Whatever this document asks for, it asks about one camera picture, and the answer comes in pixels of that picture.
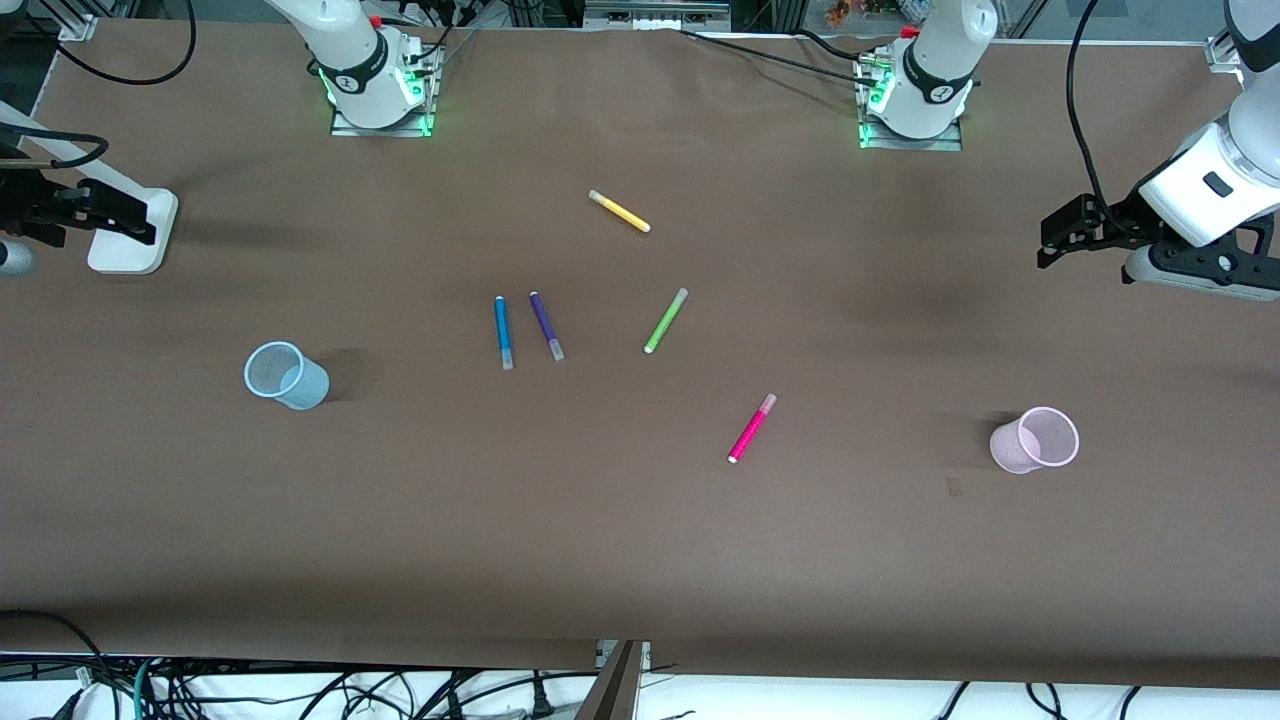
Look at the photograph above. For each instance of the brown table cover sheet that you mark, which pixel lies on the brown table cover sheet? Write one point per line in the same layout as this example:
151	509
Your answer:
640	540

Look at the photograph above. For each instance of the grey aluminium frame profile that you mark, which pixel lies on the grey aluminium frame profile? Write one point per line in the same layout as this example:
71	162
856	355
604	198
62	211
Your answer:
655	12

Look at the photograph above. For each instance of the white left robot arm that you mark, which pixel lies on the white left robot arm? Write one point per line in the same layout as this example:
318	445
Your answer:
935	80

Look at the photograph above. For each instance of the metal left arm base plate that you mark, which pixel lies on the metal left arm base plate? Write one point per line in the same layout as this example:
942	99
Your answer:
880	135

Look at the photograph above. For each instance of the green marker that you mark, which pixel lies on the green marker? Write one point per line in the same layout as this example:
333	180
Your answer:
665	322

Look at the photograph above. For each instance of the purple marker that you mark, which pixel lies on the purple marker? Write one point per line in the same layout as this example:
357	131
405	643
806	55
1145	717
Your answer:
545	322

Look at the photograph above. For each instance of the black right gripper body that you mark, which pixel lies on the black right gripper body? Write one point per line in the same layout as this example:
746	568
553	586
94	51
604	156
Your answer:
22	205

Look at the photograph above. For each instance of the yellow marker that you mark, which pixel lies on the yellow marker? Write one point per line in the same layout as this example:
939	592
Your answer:
620	211

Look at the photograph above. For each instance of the blue marker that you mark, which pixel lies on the blue marker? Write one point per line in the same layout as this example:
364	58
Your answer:
503	335

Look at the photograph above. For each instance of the light blue plastic cup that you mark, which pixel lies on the light blue plastic cup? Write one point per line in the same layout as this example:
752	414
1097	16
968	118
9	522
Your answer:
290	380

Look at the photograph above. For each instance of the light pink plastic cup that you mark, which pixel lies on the light pink plastic cup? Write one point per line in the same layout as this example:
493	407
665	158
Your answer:
1030	442

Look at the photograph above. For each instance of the pink marker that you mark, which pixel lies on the pink marker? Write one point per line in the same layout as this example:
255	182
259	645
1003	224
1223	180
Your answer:
750	430

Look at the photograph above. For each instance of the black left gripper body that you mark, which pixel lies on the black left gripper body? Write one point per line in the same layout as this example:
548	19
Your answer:
1122	220

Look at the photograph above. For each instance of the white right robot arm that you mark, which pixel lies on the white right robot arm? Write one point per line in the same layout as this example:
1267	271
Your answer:
360	70

